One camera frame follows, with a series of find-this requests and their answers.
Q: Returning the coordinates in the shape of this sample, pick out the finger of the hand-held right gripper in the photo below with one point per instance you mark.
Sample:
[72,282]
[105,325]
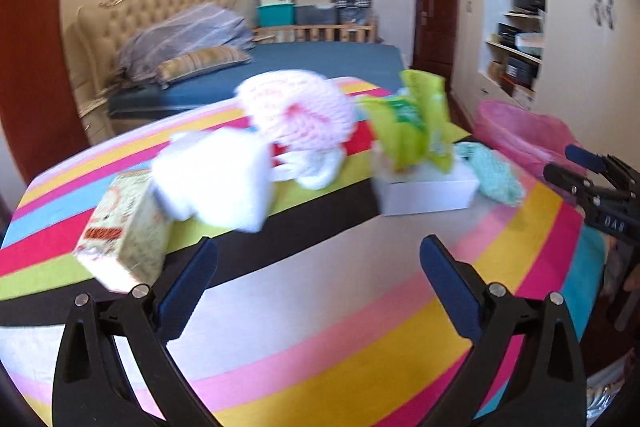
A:
[585,156]
[565,177]

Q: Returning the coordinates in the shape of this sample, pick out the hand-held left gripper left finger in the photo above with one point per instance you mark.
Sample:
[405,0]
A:
[187,292]

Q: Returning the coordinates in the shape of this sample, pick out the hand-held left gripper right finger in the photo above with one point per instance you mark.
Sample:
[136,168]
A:
[450,287]

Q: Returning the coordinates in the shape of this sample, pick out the beige carton with red print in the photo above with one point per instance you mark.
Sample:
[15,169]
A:
[125,232]

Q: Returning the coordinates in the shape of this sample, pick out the white tissue wad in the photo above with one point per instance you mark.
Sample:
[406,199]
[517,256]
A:
[315,169]

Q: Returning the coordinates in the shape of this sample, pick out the pink foam fruit net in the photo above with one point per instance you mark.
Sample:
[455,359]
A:
[300,107]

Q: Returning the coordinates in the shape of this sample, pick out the teal wavy cloth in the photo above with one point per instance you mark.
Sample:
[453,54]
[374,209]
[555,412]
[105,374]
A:
[490,172]

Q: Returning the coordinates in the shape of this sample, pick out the white built-in wardrobe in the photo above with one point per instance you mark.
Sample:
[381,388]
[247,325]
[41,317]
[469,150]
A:
[575,72]

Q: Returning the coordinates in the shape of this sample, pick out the white cardboard box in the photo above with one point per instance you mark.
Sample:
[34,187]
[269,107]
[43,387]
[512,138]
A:
[425,194]

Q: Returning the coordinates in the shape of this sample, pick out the black safe box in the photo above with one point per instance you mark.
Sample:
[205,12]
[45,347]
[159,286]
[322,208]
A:
[522,71]

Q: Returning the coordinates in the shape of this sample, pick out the white foam sheet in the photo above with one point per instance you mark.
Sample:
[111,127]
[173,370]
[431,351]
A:
[215,182]

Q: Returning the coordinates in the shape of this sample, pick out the rainbow striped tablecloth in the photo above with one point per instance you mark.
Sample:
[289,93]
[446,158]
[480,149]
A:
[325,282]

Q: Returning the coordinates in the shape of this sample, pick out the white shelf device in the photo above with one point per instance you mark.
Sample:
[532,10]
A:
[530,42]

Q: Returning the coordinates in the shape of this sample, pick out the black shelf box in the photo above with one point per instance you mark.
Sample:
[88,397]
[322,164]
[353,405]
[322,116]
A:
[507,33]

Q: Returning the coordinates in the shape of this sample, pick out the green plastic bag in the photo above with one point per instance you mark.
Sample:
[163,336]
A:
[410,127]

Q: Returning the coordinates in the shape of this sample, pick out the cream nightstand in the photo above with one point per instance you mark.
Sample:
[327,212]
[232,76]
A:
[95,119]

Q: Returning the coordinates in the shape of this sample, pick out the dark wooden door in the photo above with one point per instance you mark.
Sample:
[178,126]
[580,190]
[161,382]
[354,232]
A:
[435,17]

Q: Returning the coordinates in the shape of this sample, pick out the striped pillow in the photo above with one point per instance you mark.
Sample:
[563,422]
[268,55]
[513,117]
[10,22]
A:
[200,62]

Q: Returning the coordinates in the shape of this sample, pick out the blue-grey folded duvet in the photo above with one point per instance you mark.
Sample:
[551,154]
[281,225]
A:
[200,32]

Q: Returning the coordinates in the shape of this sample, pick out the bed with blue sheet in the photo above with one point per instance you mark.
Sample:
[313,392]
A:
[310,62]

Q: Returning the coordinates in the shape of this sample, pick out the dark clear storage bag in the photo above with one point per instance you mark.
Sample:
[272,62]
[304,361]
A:
[350,14]

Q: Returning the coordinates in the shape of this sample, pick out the beige tufted headboard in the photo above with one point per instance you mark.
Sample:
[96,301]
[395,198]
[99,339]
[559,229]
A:
[140,7]

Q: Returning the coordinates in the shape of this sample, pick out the teal storage box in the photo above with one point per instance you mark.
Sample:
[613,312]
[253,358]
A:
[275,13]

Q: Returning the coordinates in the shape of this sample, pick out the grey translucent storage box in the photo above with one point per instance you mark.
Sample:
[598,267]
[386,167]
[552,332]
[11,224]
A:
[315,13]

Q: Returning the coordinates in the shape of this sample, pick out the brown wooden door frame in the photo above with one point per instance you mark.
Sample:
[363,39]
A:
[30,57]

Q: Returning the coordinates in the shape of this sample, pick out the wooden crib rail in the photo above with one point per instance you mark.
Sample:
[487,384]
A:
[310,32]

